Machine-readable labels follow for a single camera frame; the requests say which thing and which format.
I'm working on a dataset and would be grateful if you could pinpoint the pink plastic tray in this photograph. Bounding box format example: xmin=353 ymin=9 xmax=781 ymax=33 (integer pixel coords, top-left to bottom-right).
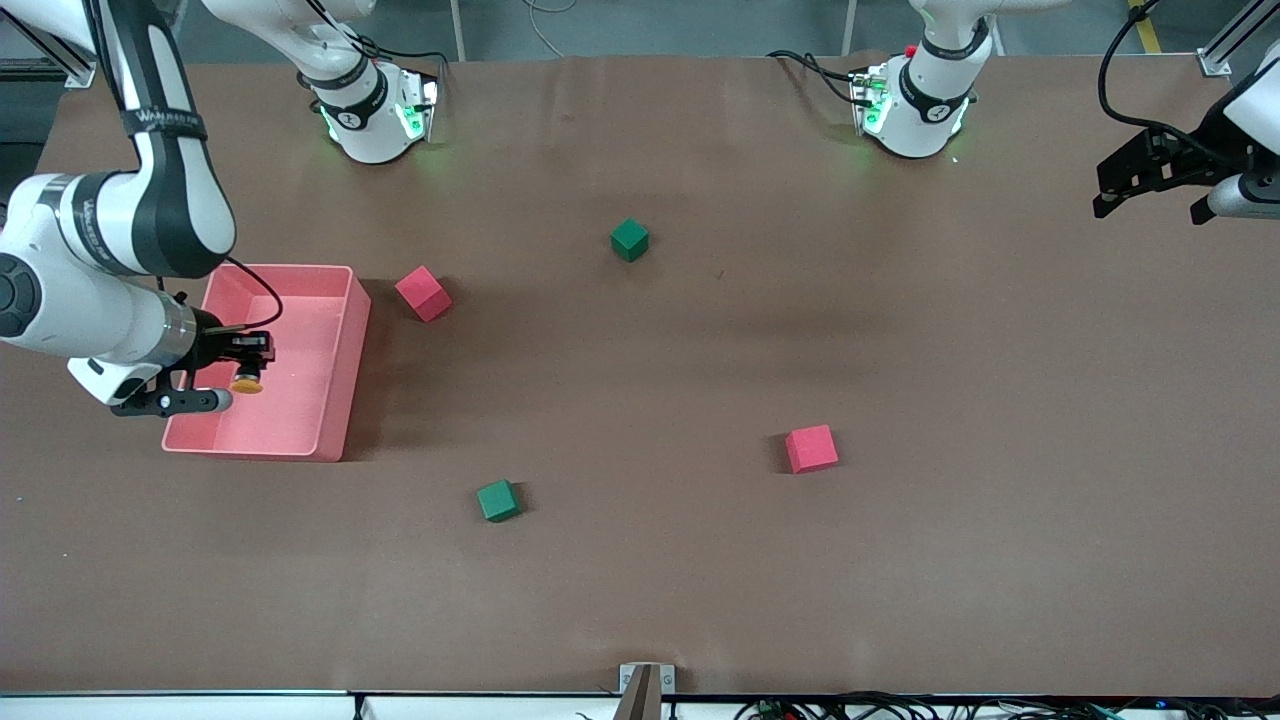
xmin=165 ymin=264 xmax=372 ymax=463

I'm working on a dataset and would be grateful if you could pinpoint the red cube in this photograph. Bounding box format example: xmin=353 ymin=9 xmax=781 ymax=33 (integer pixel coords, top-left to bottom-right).
xmin=784 ymin=424 xmax=840 ymax=475
xmin=394 ymin=265 xmax=454 ymax=324

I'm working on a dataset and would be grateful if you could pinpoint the green cube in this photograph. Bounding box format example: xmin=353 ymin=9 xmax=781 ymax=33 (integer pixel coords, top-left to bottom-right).
xmin=476 ymin=479 xmax=522 ymax=524
xmin=610 ymin=218 xmax=651 ymax=263

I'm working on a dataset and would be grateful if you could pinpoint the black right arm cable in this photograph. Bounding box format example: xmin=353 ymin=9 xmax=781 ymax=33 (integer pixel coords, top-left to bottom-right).
xmin=222 ymin=256 xmax=285 ymax=333

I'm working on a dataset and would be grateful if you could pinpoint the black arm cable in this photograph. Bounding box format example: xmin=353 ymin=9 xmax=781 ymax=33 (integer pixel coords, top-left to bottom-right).
xmin=222 ymin=256 xmax=285 ymax=333
xmin=1097 ymin=0 xmax=1246 ymax=171

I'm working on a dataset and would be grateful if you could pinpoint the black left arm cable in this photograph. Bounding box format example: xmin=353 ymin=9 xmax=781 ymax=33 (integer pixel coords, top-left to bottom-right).
xmin=1097 ymin=0 xmax=1246 ymax=171

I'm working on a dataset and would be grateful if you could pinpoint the aluminium frame profile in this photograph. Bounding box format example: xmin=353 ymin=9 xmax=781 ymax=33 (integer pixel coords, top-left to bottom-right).
xmin=0 ymin=10 xmax=96 ymax=89
xmin=1198 ymin=0 xmax=1280 ymax=77

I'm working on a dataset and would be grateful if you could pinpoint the black right base cable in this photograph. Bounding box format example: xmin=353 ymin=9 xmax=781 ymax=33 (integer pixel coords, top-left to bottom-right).
xmin=355 ymin=35 xmax=451 ymax=101

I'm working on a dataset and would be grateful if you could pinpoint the black base cable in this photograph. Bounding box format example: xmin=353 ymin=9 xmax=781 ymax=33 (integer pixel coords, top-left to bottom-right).
xmin=355 ymin=35 xmax=451 ymax=101
xmin=765 ymin=50 xmax=863 ymax=106

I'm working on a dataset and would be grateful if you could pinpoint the black left base cable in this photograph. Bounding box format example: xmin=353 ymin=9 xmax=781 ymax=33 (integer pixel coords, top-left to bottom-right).
xmin=765 ymin=50 xmax=863 ymax=106

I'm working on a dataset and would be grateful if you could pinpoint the white table edge rail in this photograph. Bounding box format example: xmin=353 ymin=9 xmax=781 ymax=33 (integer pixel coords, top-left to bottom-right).
xmin=0 ymin=690 xmax=741 ymax=720

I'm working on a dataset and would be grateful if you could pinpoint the metal table edge bracket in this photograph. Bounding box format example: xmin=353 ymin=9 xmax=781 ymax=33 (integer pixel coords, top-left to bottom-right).
xmin=618 ymin=663 xmax=677 ymax=720

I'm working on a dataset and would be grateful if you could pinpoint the tangled cable bundle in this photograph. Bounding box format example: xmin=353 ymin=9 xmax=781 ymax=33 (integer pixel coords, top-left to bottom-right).
xmin=735 ymin=692 xmax=1280 ymax=720

